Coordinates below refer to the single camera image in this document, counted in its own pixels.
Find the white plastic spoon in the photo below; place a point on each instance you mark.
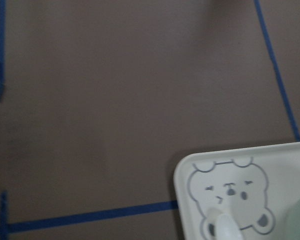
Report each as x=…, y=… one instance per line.
x=222, y=226

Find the cream bear tray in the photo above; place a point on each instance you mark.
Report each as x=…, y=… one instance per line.
x=256, y=186

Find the green bowl on tray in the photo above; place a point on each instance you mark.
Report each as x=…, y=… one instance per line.
x=292, y=223

